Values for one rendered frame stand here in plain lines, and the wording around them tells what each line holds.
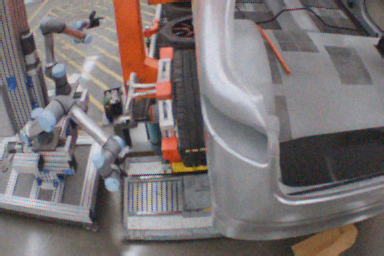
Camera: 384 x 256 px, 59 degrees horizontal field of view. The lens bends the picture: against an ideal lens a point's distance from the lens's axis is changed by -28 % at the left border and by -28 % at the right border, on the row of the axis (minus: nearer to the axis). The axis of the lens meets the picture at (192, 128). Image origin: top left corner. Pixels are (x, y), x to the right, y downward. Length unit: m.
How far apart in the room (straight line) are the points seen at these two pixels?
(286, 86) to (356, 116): 0.53
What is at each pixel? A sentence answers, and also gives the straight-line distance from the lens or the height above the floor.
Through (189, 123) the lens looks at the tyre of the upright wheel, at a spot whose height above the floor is 0.99.
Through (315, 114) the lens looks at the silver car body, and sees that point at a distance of 2.41.
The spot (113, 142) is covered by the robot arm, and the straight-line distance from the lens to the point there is 2.17.
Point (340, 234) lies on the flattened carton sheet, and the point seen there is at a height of 0.01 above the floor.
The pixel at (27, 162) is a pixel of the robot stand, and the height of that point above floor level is 0.74.
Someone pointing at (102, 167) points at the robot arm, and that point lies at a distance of 2.10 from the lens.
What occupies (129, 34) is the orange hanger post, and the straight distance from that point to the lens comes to 2.85.
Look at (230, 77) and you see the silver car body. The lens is 1.42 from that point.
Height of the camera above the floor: 2.46
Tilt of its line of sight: 41 degrees down
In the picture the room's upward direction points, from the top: 7 degrees counter-clockwise
